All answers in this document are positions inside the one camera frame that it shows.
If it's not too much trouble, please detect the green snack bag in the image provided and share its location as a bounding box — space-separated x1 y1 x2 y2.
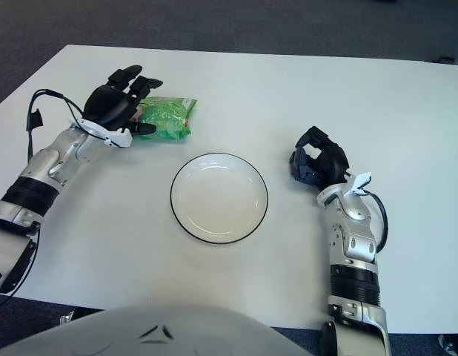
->
132 95 199 142

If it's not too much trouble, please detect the grey caster wheel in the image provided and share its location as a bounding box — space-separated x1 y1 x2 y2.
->
437 333 458 352

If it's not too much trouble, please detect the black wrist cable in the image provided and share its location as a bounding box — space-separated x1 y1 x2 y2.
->
364 189 388 253
26 88 85 160

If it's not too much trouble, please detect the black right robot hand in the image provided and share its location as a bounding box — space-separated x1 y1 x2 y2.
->
288 125 351 188

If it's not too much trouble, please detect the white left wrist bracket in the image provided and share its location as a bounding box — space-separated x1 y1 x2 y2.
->
69 118 133 149

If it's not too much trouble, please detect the white plate with black rim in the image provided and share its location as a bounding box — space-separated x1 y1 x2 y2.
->
170 152 269 245

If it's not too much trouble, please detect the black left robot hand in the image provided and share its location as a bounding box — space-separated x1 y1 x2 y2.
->
82 65 165 136

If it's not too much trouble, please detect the grey robot torso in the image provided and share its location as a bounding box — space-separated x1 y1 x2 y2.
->
0 303 315 356

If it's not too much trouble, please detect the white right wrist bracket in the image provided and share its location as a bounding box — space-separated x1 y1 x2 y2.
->
343 171 374 196

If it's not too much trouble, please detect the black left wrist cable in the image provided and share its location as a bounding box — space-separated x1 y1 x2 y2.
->
26 88 85 160

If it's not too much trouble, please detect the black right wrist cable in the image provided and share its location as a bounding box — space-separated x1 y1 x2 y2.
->
364 189 388 253

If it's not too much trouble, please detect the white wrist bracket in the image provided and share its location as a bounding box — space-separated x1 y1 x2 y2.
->
343 171 374 196
69 118 133 149

